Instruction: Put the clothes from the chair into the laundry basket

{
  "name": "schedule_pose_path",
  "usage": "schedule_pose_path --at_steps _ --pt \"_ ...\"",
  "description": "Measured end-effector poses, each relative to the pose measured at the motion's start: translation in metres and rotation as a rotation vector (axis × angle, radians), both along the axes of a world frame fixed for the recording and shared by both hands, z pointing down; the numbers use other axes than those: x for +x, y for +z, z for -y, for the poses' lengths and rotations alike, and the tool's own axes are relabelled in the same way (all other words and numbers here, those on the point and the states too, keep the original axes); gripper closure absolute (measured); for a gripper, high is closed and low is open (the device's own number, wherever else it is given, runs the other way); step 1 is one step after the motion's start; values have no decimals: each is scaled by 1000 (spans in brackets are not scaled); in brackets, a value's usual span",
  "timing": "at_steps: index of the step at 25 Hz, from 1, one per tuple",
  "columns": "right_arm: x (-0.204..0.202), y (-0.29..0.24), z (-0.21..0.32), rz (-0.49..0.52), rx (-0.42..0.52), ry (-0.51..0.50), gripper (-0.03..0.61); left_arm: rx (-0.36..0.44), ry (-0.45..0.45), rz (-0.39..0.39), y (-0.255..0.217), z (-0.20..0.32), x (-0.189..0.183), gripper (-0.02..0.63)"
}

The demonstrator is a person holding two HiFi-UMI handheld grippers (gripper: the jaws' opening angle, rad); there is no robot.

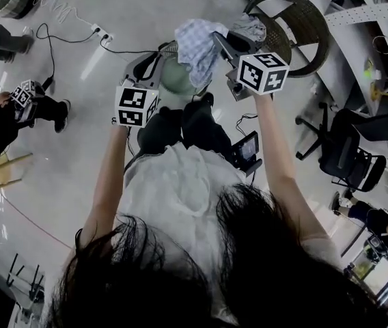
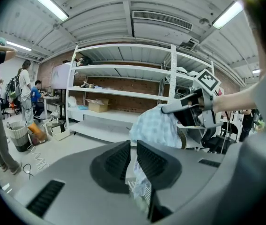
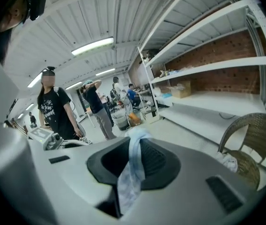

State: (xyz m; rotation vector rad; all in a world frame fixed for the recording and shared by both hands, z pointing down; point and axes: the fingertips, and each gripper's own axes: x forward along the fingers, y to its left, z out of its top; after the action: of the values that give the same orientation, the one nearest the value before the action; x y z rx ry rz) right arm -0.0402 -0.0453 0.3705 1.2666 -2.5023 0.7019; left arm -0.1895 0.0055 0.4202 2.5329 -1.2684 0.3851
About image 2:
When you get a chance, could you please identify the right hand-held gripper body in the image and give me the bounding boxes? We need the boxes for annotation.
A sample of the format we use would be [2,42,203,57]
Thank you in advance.
[174,68,224,129]

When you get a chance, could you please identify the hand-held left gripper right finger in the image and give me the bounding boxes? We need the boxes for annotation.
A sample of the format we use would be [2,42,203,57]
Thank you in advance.
[136,139,183,223]

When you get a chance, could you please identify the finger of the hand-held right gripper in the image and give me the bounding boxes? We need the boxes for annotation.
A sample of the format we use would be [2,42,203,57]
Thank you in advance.
[162,99,184,114]

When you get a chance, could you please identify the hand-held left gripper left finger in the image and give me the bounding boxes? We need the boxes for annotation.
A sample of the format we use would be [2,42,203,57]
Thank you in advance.
[89,139,132,195]

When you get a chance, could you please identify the white blue checked shirt clothes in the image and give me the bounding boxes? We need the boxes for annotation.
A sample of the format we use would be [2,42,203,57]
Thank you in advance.
[129,104,183,212]

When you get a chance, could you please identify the grey slatted laundry basket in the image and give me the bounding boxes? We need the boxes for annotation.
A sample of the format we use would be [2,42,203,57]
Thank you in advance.
[125,177,152,207]

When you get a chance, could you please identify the person's right forearm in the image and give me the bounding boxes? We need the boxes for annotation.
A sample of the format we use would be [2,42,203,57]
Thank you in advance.
[214,83,261,114]

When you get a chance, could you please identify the white box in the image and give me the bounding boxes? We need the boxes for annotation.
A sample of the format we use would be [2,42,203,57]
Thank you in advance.
[44,120,71,142]

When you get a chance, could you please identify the grey white woven basket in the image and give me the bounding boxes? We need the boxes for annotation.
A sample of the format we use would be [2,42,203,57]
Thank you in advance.
[6,120,31,153]

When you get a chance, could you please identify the person's right hand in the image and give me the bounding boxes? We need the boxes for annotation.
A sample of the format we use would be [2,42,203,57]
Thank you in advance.
[186,97,206,108]

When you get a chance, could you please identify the white crumpled cloth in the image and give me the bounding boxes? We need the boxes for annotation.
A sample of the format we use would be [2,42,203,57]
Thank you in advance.
[175,66,204,77]

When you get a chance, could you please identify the black office chair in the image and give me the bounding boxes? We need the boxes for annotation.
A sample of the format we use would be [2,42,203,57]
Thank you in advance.
[200,127,234,154]
[0,97,12,120]

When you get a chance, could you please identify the black folding chair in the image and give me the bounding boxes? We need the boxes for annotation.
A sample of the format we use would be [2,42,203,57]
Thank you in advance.
[219,122,239,142]

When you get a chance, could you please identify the white metal shelf rack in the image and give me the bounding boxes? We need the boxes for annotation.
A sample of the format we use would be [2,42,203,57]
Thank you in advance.
[65,43,219,149]

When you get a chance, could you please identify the brown cardboard box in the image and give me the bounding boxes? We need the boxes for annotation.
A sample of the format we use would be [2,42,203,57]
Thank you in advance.
[85,98,111,113]

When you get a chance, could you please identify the white air conditioner unit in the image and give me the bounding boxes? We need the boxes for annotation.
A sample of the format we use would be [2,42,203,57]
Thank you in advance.
[132,10,194,40]

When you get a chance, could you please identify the white plastic bag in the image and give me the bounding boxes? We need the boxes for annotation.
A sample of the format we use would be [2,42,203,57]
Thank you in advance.
[67,96,78,108]

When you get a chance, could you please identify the orange bag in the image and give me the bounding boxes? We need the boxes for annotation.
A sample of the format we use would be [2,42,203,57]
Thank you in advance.
[27,122,48,145]

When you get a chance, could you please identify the small brown items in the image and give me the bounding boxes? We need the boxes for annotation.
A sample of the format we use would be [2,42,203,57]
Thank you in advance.
[80,80,105,90]

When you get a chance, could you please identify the white desk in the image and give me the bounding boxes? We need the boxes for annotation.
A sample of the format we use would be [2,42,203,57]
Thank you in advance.
[43,95,61,117]

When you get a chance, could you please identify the black bundle on shelf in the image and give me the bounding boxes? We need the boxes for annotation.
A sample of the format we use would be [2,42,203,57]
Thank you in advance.
[75,56,93,67]

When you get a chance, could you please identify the white display board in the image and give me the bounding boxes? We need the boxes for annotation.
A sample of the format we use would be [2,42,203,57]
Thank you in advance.
[50,63,72,90]

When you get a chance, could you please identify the white coiled cable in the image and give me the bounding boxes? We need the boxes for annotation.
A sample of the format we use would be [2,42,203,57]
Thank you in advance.
[29,144,50,171]

